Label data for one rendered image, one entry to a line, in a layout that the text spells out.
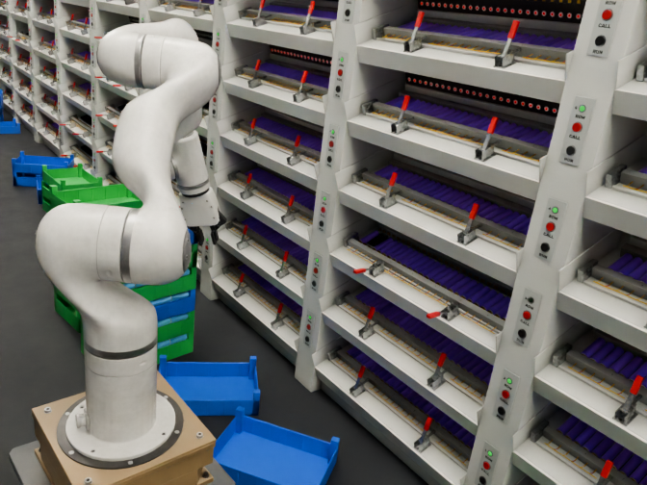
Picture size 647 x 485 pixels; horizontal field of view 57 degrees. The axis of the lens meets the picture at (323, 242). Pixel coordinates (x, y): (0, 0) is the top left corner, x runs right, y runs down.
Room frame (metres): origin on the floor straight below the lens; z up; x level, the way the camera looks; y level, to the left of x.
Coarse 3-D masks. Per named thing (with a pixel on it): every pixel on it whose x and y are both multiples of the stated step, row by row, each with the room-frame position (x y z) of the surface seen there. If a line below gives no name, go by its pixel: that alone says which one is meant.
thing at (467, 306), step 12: (372, 252) 1.55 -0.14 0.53; (384, 264) 1.51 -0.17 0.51; (396, 264) 1.48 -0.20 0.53; (408, 276) 1.43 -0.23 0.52; (420, 276) 1.42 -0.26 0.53; (432, 288) 1.37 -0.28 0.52; (444, 288) 1.36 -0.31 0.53; (456, 300) 1.31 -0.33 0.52; (468, 312) 1.28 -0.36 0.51; (480, 312) 1.25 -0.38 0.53; (492, 324) 1.22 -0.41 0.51; (504, 324) 1.20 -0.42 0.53
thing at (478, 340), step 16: (352, 224) 1.66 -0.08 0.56; (368, 224) 1.70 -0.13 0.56; (336, 240) 1.63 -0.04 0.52; (336, 256) 1.60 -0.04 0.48; (352, 256) 1.58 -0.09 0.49; (352, 272) 1.54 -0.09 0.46; (368, 272) 1.50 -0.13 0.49; (384, 272) 1.49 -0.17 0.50; (384, 288) 1.43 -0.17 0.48; (400, 288) 1.42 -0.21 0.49; (416, 288) 1.41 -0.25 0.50; (400, 304) 1.40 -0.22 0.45; (416, 304) 1.34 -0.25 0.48; (432, 304) 1.34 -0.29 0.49; (432, 320) 1.30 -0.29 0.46; (464, 320) 1.26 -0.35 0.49; (448, 336) 1.27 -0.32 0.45; (464, 336) 1.22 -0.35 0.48; (480, 336) 1.21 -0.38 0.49; (496, 336) 1.14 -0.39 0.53; (480, 352) 1.19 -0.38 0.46; (496, 352) 1.15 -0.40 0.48
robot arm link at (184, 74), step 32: (160, 64) 1.12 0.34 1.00; (192, 64) 1.11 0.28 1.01; (160, 96) 1.05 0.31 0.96; (192, 96) 1.10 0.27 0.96; (128, 128) 0.99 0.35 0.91; (160, 128) 1.01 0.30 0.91; (128, 160) 0.95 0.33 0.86; (160, 160) 0.97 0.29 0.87; (160, 192) 0.90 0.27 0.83; (128, 224) 0.84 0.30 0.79; (160, 224) 0.85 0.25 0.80; (128, 256) 0.82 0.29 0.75; (160, 256) 0.83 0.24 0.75
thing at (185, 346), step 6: (192, 336) 1.76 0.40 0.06; (180, 342) 1.73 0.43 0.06; (186, 342) 1.75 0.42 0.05; (192, 342) 1.76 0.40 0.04; (162, 348) 1.68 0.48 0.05; (168, 348) 1.70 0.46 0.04; (174, 348) 1.71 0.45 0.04; (180, 348) 1.73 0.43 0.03; (186, 348) 1.75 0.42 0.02; (192, 348) 1.76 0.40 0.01; (162, 354) 1.68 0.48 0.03; (168, 354) 1.70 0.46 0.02; (174, 354) 1.71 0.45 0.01; (180, 354) 1.73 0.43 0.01
